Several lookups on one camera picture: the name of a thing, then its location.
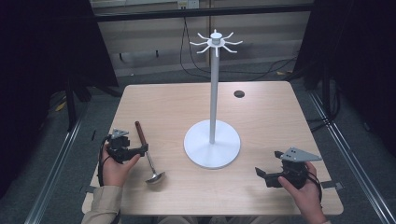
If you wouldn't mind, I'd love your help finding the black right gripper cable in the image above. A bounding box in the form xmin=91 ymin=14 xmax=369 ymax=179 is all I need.
xmin=307 ymin=170 xmax=324 ymax=203

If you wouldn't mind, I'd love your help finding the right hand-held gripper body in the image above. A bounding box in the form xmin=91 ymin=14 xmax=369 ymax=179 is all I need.
xmin=264 ymin=147 xmax=323 ymax=190

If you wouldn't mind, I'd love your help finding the person's right hand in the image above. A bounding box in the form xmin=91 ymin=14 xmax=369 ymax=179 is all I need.
xmin=277 ymin=161 xmax=323 ymax=216

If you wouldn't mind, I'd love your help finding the black floor cable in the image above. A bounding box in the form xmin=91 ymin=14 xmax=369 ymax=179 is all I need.
xmin=185 ymin=18 xmax=298 ymax=82

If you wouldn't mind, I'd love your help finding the black horizontal bar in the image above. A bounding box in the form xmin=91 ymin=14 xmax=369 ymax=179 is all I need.
xmin=92 ymin=3 xmax=316 ymax=22

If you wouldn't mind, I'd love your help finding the black hanging cable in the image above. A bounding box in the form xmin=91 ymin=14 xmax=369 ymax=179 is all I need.
xmin=178 ymin=16 xmax=213 ymax=80

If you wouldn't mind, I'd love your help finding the metal ladle with brown handle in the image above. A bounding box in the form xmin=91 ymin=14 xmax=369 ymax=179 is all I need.
xmin=134 ymin=120 xmax=166 ymax=186

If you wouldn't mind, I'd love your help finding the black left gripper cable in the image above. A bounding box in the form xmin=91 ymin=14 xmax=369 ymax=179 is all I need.
xmin=97 ymin=135 xmax=112 ymax=188

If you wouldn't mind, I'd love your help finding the person's left hand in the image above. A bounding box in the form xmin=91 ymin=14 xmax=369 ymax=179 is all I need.
xmin=100 ymin=144 xmax=142 ymax=188

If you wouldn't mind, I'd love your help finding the black stand leg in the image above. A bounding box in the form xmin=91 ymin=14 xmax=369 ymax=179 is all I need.
xmin=64 ymin=76 xmax=78 ymax=133

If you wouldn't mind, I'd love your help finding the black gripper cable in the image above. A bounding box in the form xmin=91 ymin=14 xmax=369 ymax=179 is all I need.
xmin=97 ymin=135 xmax=112 ymax=188
xmin=307 ymin=170 xmax=324 ymax=203

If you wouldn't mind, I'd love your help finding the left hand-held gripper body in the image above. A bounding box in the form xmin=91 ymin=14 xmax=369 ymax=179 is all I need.
xmin=106 ymin=128 xmax=142 ymax=164

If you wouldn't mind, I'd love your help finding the white wall outlet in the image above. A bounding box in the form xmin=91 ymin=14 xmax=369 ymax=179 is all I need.
xmin=177 ymin=0 xmax=200 ymax=9

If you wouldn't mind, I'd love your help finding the white utensil stand with hooks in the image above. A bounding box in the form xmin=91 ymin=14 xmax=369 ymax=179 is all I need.
xmin=183 ymin=28 xmax=244 ymax=170

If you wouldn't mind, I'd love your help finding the metal floor rail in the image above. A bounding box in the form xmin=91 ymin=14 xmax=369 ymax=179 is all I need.
xmin=23 ymin=102 xmax=90 ymax=224
xmin=307 ymin=90 xmax=396 ymax=224

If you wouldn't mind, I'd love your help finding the black curtain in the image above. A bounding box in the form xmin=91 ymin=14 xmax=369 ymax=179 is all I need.
xmin=0 ymin=0 xmax=120 ymax=200
xmin=293 ymin=0 xmax=396 ymax=158

